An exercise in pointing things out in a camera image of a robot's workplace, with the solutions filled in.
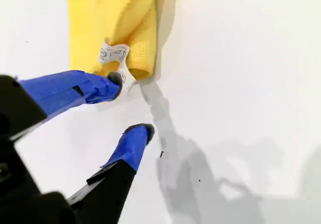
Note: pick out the yellow square towel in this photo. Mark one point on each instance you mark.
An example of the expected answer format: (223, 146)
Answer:
(100, 20)

